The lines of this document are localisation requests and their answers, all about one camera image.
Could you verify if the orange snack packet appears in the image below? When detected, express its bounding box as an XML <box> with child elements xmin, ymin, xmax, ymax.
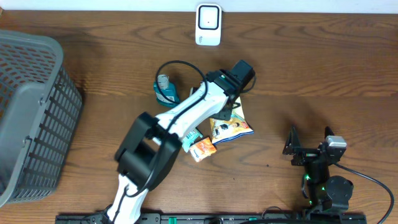
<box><xmin>189</xmin><ymin>138</ymin><xmax>217</xmax><ymax>162</ymax></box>

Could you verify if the light blue wipes pack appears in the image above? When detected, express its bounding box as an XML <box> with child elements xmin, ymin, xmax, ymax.
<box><xmin>182</xmin><ymin>128</ymin><xmax>203</xmax><ymax>152</ymax></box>

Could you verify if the white barcode scanner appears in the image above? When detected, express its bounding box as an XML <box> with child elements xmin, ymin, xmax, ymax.
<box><xmin>195</xmin><ymin>3</ymin><xmax>223</xmax><ymax>46</ymax></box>

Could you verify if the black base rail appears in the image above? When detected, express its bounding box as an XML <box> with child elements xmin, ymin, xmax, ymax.
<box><xmin>55</xmin><ymin>212</ymin><xmax>368</xmax><ymax>224</ymax></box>

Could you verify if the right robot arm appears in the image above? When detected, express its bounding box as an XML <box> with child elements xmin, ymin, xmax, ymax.
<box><xmin>282</xmin><ymin>127</ymin><xmax>353</xmax><ymax>214</ymax></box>

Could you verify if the grey plastic basket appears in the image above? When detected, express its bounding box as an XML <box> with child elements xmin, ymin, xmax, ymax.
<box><xmin>1</xmin><ymin>30</ymin><xmax>83</xmax><ymax>205</ymax></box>

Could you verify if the teal mouthwash bottle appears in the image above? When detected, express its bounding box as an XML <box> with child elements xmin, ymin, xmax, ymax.
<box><xmin>153</xmin><ymin>74</ymin><xmax>180</xmax><ymax>108</ymax></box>

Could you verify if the snack bag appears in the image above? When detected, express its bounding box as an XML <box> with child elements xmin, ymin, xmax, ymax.
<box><xmin>210</xmin><ymin>98</ymin><xmax>254</xmax><ymax>145</ymax></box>

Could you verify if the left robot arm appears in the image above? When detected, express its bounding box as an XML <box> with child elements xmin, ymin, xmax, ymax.
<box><xmin>103</xmin><ymin>60</ymin><xmax>256</xmax><ymax>223</ymax></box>

